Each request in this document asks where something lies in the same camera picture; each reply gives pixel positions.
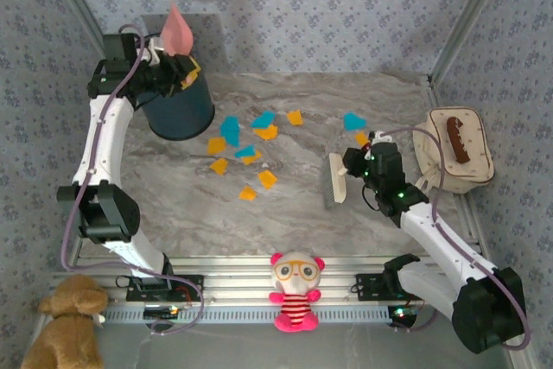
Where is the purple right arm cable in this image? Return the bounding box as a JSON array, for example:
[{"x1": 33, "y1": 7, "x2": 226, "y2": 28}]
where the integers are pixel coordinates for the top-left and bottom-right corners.
[{"x1": 379, "y1": 125, "x2": 533, "y2": 352}]

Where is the brown plush teddy bear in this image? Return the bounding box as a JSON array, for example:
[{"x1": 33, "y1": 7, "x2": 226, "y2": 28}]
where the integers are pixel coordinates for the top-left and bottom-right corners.
[{"x1": 19, "y1": 273, "x2": 109, "y2": 369}]

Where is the brown bag handle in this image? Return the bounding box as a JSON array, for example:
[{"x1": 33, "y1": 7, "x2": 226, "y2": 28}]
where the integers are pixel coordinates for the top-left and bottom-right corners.
[{"x1": 446, "y1": 116, "x2": 471, "y2": 164}]

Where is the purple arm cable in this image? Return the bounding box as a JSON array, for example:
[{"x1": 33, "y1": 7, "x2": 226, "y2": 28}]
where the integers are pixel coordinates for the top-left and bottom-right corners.
[
  {"x1": 60, "y1": 24, "x2": 207, "y2": 336},
  {"x1": 379, "y1": 125, "x2": 533, "y2": 352}
]

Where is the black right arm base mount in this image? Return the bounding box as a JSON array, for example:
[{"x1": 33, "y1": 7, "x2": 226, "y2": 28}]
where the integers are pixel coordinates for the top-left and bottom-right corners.
[{"x1": 354, "y1": 271, "x2": 435, "y2": 301}]

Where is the cream wooden hand brush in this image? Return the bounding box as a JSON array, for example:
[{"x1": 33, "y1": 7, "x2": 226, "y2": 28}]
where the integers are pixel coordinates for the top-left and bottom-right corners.
[{"x1": 322, "y1": 152, "x2": 349, "y2": 208}]

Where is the grey slotted cable duct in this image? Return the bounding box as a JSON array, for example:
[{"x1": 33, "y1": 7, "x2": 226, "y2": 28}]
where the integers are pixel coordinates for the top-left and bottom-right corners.
[{"x1": 101, "y1": 303, "x2": 418, "y2": 326}]

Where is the pink plastic dustpan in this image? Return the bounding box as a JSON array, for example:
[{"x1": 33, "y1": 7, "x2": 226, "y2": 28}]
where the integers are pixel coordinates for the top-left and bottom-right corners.
[{"x1": 161, "y1": 0, "x2": 195, "y2": 85}]

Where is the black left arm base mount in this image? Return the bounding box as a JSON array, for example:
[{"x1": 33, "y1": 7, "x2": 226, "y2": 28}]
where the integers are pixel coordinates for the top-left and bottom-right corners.
[{"x1": 125, "y1": 272, "x2": 205, "y2": 302}]

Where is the pink plush doll with glasses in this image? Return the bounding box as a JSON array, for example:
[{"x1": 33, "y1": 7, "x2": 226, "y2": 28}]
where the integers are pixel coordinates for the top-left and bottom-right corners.
[{"x1": 268, "y1": 251, "x2": 326, "y2": 334}]

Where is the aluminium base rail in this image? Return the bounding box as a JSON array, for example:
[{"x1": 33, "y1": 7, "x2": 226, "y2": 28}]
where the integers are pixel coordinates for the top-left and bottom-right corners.
[{"x1": 50, "y1": 255, "x2": 493, "y2": 306}]

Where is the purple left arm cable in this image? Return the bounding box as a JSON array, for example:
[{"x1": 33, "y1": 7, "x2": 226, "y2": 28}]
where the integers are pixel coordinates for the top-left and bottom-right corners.
[{"x1": 60, "y1": 24, "x2": 207, "y2": 336}]

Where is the black controller board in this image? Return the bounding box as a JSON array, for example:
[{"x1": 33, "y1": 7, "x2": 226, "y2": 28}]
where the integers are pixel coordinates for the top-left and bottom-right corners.
[
  {"x1": 143, "y1": 305, "x2": 181, "y2": 321},
  {"x1": 387, "y1": 304, "x2": 418, "y2": 329}
]

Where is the cream fabric pouch bag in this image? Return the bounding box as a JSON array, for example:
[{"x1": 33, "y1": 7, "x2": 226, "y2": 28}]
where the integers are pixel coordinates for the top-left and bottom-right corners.
[{"x1": 411, "y1": 106, "x2": 496, "y2": 195}]

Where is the dark blue trash bin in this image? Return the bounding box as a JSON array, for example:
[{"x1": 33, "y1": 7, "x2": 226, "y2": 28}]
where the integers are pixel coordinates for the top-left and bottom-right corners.
[{"x1": 137, "y1": 55, "x2": 216, "y2": 142}]

